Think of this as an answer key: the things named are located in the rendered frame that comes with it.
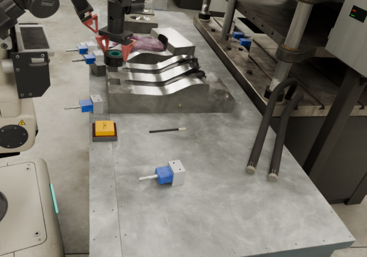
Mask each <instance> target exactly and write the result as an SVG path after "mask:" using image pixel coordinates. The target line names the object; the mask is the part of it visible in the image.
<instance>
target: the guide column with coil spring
mask: <svg viewBox="0 0 367 257"><path fill-rule="evenodd" d="M237 1H238V0H228V5H227V10H226V14H225V18H224V23H223V27H222V32H221V37H220V39H221V40H228V39H229V36H225V33H228V34H230V30H231V26H232V22H233V17H234V13H235V8H236V3H237Z"/></svg>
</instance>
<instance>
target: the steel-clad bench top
mask: <svg viewBox="0 0 367 257"><path fill-rule="evenodd" d="M153 12H154V14H155V18H156V20H157V22H158V28H168V27H171V28H172V29H173V30H175V31H176V32H177V33H179V34H180V35H182V36H183V37H184V38H186V39H187V40H189V41H190V42H191V43H192V44H194V45H195V46H196V47H195V51H194V57H195V58H198V63H199V67H200V66H201V67H200V68H199V70H202V71H214V72H216V73H217V74H218V76H219V77H220V79H221V80H222V82H223V83H224V85H225V86H226V88H227V89H228V91H229V92H230V93H231V95H232V96H233V98H234V99H235V103H234V107H233V111H232V113H141V114H109V110H108V98H107V91H106V76H103V77H97V76H96V75H95V73H94V71H93V70H92V69H91V67H90V66H89V99H90V95H99V94H100V96H101V98H102V100H103V113H102V114H94V115H93V113H92V111H91V112H89V123H90V257H245V256H253V255H260V254H268V253H275V252H282V251H287V250H294V249H302V248H309V247H316V246H324V245H328V244H336V243H343V242H350V241H355V240H356V239H355V238H354V237H353V235H352V234H351V233H350V231H349V230H348V228H347V227H346V226H345V224H344V223H343V222H342V221H341V219H340V218H339V217H338V215H337V214H336V213H335V212H334V210H333V209H332V208H331V206H330V205H329V203H328V202H327V201H326V199H325V198H324V197H323V195H322V194H321V193H320V192H319V190H318V189H317V188H316V186H315V185H314V183H313V182H312V181H311V179H310V178H309V177H308V176H307V174H306V173H305V172H304V170H303V169H302V168H301V167H300V165H299V164H298V163H297V161H296V160H295V158H294V157H293V156H292V154H291V153H290V152H289V151H288V149H287V148H286V147H285V145H283V150H282V156H281V162H280V168H279V175H278V179H277V181H276V182H271V181H269V180H268V174H269V170H270V164H271V159H272V155H273V150H274V145H275V140H276V133H275V132H274V130H273V129H272V128H271V127H270V126H269V128H268V131H267V135H266V137H265V141H264V144H263V147H262V151H261V154H260V157H259V160H258V163H257V167H256V170H255V173H254V174H249V173H247V172H246V167H247V164H248V161H249V158H250V155H251V152H252V149H253V146H254V143H255V140H256V137H257V134H258V131H259V128H260V125H261V122H262V119H263V116H262V115H261V113H260V112H259V111H258V109H257V108H256V107H255V106H254V104H253V103H252V102H251V100H250V99H249V98H248V96H247V95H246V94H245V92H244V91H243V89H242V88H241V87H240V85H239V84H238V83H237V82H236V80H235V79H234V78H233V76H232V75H231V74H230V72H229V71H228V70H227V69H226V67H225V66H224V64H223V63H222V62H221V60H220V59H219V58H218V57H217V55H216V54H215V53H214V51H213V50H212V49H211V47H210V46H209V44H208V43H207V42H206V41H205V39H204V38H203V37H202V35H201V34H200V33H199V31H198V30H197V29H196V27H195V26H194V24H193V23H192V22H191V21H190V19H189V18H188V17H187V15H186V14H185V13H182V12H175V11H162V10H153ZM109 116H110V118H109ZM95 121H113V122H115V123H116V129H117V141H114V142H93V141H92V123H95ZM184 127H185V128H186V130H178V131H167V132H155V133H150V132H149V131H154V130H166V129H178V128H184ZM112 146H113V148H112ZM113 158H114V160H113ZM174 160H180V162H181V163H182V165H183V167H184V169H185V171H186V172H185V177H184V180H183V184H180V185H175V186H172V185H171V183H165V184H159V183H158V181H157V179H150V180H144V181H140V182H139V181H138V177H143V176H150V175H153V174H155V169H156V168H157V167H163V166H167V165H168V161H174ZM114 170H115V172H114ZM115 183H116V184H115ZM116 195H117V196H116ZM117 207H118V208H117ZM118 213H119V214H118ZM119 225H120V227H119ZM120 237H121V239H120ZM121 249H122V251H121Z"/></svg>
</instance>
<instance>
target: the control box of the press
mask: <svg viewBox="0 0 367 257"><path fill-rule="evenodd" d="M328 39H329V40H328V42H327V44H326V47H325V49H326V50H327V51H328V52H330V53H331V54H333V55H334V56H336V57H337V59H338V60H339V61H340V62H342V63H344V64H345V65H346V66H348V67H347V69H346V72H345V75H344V80H343V83H342V85H341V88H340V90H339V92H338V94H337V95H336V98H335V100H334V102H333V104H332V106H331V108H330V110H329V112H328V115H327V117H326V119H325V121H324V123H323V125H322V127H321V129H320V131H319V133H318V135H317V137H316V140H315V142H314V144H313V146H312V148H311V150H310V152H309V154H308V156H307V158H306V160H305V162H304V164H303V167H302V169H303V170H304V172H305V173H306V174H307V176H308V177H309V178H310V179H311V181H312V182H313V183H314V182H315V181H316V179H317V177H318V175H319V173H320V171H321V169H322V167H323V165H324V163H325V162H326V160H327V158H328V156H329V154H330V152H331V150H332V148H333V146H334V144H335V142H336V141H337V139H338V137H339V135H340V133H341V131H342V129H343V127H344V125H345V123H346V121H347V120H348V118H349V116H350V114H351V112H352V111H353V108H354V106H355V105H356V103H357V101H358V99H359V97H360V95H361V93H362V91H363V90H364V88H365V86H366V84H367V0H345V1H344V4H343V6H342V8H341V11H340V14H339V16H338V18H337V21H336V23H335V25H334V28H332V29H331V31H330V34H329V36H328Z"/></svg>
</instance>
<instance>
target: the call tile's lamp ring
mask: <svg viewBox="0 0 367 257"><path fill-rule="evenodd" d="M94 125H95V123H92V132H93V137H117V131H116V123H115V122H114V130H115V135H109V136H95V133H94Z"/></svg>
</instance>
